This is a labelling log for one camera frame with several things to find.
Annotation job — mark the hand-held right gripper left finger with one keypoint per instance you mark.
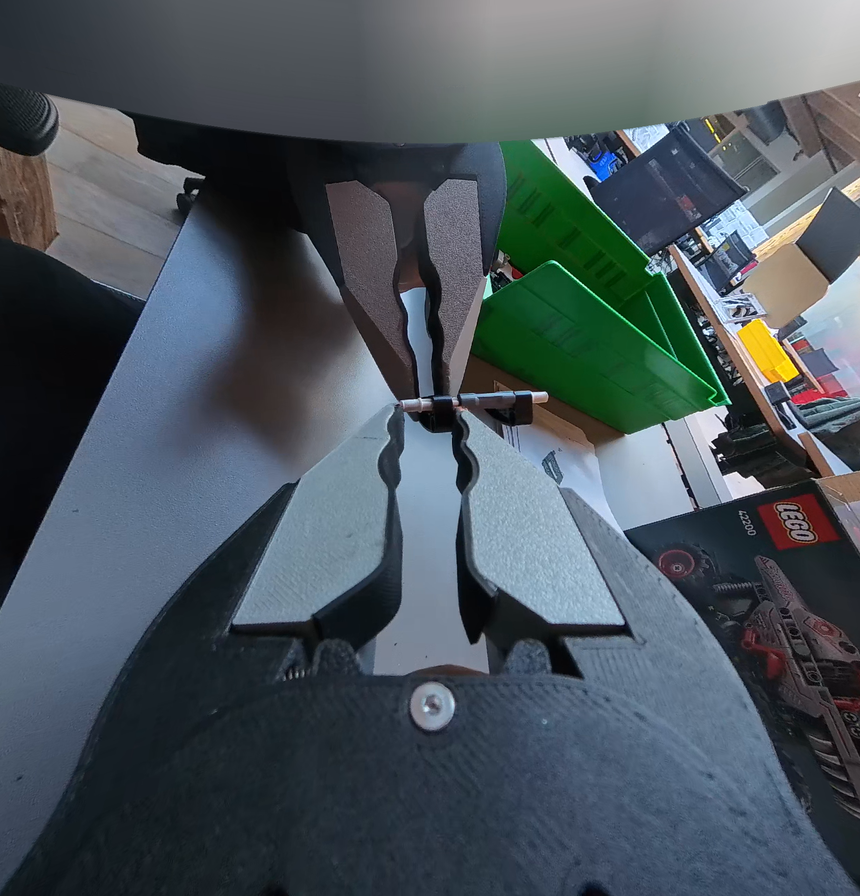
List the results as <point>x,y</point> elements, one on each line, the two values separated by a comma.
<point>318,546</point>

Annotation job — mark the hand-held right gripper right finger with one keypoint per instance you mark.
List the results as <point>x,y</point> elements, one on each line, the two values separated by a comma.
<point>535,546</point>

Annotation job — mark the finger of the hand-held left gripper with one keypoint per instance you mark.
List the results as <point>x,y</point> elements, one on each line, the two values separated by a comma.
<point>461,259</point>
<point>365,273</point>

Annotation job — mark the black lego beam axle assembly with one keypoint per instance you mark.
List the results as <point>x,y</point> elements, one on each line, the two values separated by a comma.
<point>496,404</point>

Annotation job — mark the lego instruction booklet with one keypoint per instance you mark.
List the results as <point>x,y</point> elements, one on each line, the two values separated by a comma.
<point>535,448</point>

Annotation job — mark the black lego set box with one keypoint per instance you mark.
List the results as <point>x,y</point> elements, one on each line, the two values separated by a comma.
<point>752,630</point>

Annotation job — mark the green plastic bin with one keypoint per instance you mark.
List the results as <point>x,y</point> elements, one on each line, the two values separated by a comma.
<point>563,217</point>
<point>591,350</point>

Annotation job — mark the black monitor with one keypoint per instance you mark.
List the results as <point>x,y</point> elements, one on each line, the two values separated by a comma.
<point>668,189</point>

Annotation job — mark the person's leg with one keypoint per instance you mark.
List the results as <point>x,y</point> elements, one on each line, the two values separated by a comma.
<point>45,420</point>

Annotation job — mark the yellow plastic bin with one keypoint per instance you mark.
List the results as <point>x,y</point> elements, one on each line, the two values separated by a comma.
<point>766,350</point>

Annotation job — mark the cardboard box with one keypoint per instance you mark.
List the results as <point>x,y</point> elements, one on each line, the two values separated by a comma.
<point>780,280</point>

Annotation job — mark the dark open laptop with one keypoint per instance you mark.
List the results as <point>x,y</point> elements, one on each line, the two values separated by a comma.
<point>840,234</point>

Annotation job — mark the black chair armrest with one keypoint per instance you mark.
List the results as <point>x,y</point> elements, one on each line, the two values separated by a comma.
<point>17,115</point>

